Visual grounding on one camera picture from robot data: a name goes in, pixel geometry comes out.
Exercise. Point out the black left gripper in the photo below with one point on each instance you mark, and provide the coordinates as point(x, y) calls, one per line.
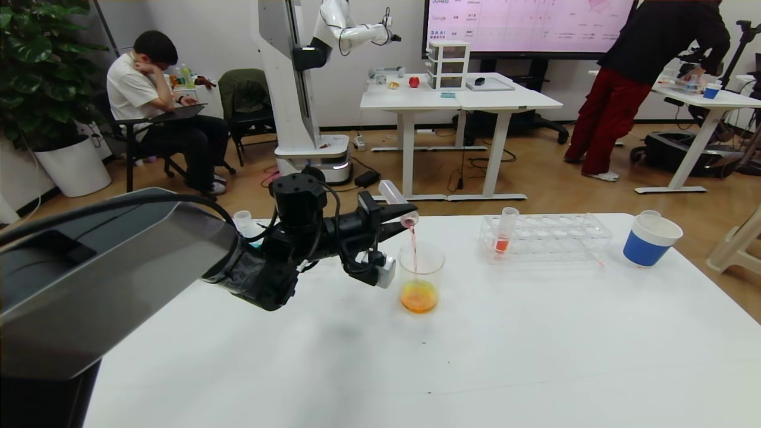
point(370, 217)

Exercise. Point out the test tube with red pigment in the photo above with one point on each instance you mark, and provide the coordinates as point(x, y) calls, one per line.
point(395, 196)
point(504, 238)

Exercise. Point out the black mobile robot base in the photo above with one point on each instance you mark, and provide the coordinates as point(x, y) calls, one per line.
point(672, 151)

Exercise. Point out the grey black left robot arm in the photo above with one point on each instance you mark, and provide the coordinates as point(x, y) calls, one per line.
point(119, 279)

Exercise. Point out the clear glass beaker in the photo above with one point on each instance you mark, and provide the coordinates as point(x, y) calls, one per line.
point(421, 294)

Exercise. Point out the test tube with blue pigment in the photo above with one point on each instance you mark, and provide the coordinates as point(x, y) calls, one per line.
point(244, 220)

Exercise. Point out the black power adapter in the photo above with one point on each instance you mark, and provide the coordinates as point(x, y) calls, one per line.
point(367, 178)

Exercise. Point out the white standing desk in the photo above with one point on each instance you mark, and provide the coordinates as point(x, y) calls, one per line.
point(505, 98)
point(410, 98)

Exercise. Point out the black screen stand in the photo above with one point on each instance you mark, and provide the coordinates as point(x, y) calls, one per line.
point(523, 122)

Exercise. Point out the white drawer organizer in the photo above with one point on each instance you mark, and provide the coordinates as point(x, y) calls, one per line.
point(447, 65)

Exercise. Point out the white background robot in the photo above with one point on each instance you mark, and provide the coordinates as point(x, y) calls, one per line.
point(294, 89)

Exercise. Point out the grey flat tray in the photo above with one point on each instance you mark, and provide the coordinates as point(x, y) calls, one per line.
point(496, 86)

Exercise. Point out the chair with green jacket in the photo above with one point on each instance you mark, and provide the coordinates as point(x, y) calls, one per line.
point(247, 98)

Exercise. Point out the large display screen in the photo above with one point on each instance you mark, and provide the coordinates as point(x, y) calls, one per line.
point(523, 24)

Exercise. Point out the dark laptop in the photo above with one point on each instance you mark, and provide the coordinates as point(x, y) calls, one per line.
point(175, 113)

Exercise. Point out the blue paper cup white rim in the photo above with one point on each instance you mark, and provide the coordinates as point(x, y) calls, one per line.
point(645, 249)

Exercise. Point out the green drink bottle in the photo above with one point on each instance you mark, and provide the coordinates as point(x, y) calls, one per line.
point(187, 76)

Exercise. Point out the black office chair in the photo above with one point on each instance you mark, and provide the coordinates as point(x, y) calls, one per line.
point(134, 154)

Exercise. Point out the standing person in red trousers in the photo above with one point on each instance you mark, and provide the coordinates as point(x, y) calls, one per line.
point(642, 89)

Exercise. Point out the seated person in white shirt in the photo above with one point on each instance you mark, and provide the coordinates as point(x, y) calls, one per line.
point(140, 89)

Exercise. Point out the white planter pot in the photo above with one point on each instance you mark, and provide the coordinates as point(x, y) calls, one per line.
point(74, 166)

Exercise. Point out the long white desk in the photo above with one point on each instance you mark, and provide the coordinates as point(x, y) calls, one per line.
point(704, 101)

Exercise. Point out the small blue cup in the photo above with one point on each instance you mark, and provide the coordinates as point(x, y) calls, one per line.
point(711, 93)

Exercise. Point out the beige plastic stool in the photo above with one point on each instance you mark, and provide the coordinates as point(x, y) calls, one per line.
point(737, 249)

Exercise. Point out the large green potted plant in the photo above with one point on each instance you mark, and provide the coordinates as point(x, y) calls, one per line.
point(41, 65)

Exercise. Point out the black tripod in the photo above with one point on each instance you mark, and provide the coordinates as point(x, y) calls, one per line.
point(746, 35)

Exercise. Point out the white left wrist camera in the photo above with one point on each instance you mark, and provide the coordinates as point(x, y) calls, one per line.
point(386, 270)

